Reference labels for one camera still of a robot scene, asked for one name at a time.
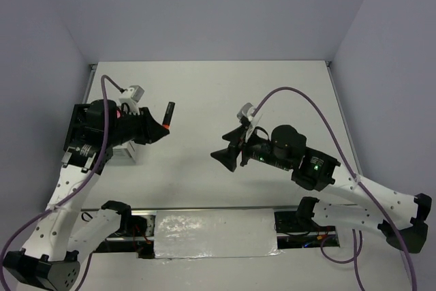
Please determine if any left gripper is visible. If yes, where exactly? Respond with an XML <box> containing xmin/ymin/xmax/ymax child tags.
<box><xmin>106</xmin><ymin>106</ymin><xmax>170</xmax><ymax>147</ymax></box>

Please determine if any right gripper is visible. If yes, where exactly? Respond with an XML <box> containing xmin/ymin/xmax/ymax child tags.
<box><xmin>210</xmin><ymin>123</ymin><xmax>292</xmax><ymax>171</ymax></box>

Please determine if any orange highlighter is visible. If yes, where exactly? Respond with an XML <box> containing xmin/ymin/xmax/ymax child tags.
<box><xmin>162</xmin><ymin>102</ymin><xmax>176</xmax><ymax>129</ymax></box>

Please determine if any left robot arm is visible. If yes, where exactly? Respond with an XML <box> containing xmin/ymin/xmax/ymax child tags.
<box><xmin>1</xmin><ymin>99</ymin><xmax>175</xmax><ymax>290</ymax></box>

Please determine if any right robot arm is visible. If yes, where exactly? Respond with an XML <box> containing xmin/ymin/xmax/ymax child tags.
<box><xmin>211</xmin><ymin>125</ymin><xmax>432</xmax><ymax>254</ymax></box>

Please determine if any white slatted container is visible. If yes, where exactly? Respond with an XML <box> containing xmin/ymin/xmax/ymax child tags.
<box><xmin>109</xmin><ymin>141</ymin><xmax>138</xmax><ymax>166</ymax></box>

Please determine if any black slatted container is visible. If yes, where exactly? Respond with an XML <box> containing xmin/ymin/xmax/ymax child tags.
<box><xmin>63</xmin><ymin>104</ymin><xmax>90</xmax><ymax>151</ymax></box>

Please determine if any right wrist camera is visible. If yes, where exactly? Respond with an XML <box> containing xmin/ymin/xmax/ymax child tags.
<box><xmin>236</xmin><ymin>103</ymin><xmax>262</xmax><ymax>142</ymax></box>

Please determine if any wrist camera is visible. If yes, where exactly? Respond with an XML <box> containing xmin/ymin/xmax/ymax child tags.
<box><xmin>236</xmin><ymin>103</ymin><xmax>262</xmax><ymax>142</ymax></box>
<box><xmin>119</xmin><ymin>85</ymin><xmax>144</xmax><ymax>110</ymax></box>

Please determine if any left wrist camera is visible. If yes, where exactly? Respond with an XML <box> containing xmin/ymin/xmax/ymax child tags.
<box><xmin>119</xmin><ymin>85</ymin><xmax>144</xmax><ymax>110</ymax></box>

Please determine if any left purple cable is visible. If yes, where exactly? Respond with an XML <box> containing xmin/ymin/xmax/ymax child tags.
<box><xmin>0</xmin><ymin>74</ymin><xmax>127</xmax><ymax>291</ymax></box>

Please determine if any purple cable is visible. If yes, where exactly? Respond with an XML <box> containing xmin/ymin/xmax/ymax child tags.
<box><xmin>0</xmin><ymin>74</ymin><xmax>127</xmax><ymax>291</ymax></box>
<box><xmin>255</xmin><ymin>86</ymin><xmax>419</xmax><ymax>291</ymax></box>

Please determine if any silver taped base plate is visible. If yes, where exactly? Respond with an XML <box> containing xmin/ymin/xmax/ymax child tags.
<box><xmin>154</xmin><ymin>209</ymin><xmax>280</xmax><ymax>259</ymax></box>

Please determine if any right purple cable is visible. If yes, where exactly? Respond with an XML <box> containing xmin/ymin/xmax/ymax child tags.
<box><xmin>255</xmin><ymin>86</ymin><xmax>419</xmax><ymax>291</ymax></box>

